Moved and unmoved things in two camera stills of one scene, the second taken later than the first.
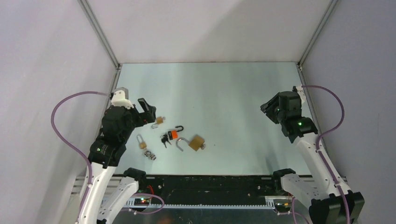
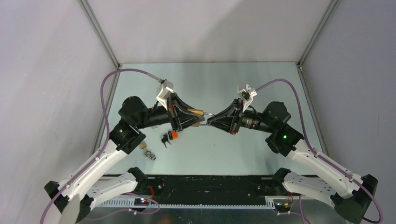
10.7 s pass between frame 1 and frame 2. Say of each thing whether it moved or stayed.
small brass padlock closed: stayed
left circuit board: stayed
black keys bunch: stayed
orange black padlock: stayed
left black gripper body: moved
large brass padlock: moved
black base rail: stayed
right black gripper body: moved
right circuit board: stayed
